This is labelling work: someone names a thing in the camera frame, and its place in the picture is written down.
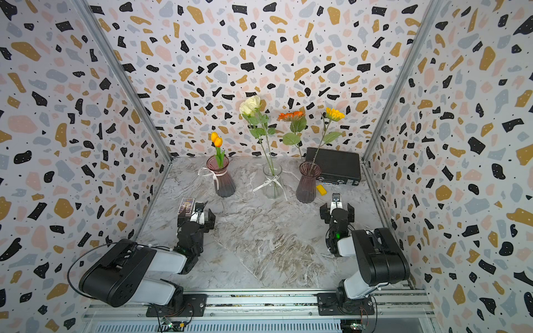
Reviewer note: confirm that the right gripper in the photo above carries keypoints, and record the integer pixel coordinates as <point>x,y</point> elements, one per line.
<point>325,214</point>

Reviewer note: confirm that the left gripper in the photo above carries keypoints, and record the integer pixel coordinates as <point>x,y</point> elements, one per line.
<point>208,224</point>

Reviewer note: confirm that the orange tulip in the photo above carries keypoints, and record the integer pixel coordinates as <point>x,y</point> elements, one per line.
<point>213,136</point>
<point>220,154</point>

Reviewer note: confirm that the yellow sunflower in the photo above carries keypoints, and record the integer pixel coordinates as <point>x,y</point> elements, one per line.
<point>330,117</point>

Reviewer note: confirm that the orange gerbera flower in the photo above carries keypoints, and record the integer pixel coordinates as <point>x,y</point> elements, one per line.
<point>298,124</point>

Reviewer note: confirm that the white rose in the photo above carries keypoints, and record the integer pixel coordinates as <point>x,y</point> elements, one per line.
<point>260,129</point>
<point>254,125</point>

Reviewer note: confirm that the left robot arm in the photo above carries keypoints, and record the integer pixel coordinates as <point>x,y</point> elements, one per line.
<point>119,276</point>

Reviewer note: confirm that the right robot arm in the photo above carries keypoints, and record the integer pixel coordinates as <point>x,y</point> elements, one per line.
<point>380,261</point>

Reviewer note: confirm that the playing card box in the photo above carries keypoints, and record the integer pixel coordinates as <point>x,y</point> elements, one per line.
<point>187,206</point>

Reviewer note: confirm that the small yellow block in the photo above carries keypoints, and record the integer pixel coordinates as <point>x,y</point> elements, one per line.
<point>322,191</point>

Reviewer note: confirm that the purple glass vase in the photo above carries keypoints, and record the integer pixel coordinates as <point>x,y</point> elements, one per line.
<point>306,190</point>

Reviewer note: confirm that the black case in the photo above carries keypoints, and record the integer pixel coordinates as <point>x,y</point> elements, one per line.
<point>337,167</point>

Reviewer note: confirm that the red glass vase with ribbon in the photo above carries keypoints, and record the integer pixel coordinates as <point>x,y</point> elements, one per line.
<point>222,180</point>

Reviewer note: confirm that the clear glass vase with ribbon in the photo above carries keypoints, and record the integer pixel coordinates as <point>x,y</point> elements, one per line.
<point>272,186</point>

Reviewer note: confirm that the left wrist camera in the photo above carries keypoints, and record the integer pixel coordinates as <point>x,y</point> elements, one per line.
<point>198,214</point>

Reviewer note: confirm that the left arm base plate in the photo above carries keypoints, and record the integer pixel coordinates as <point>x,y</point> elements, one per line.
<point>182,306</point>

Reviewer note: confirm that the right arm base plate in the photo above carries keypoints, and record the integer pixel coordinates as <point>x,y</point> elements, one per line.
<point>335,304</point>

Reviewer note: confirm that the aluminium front rail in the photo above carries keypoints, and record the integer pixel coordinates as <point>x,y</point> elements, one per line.
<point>390,309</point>

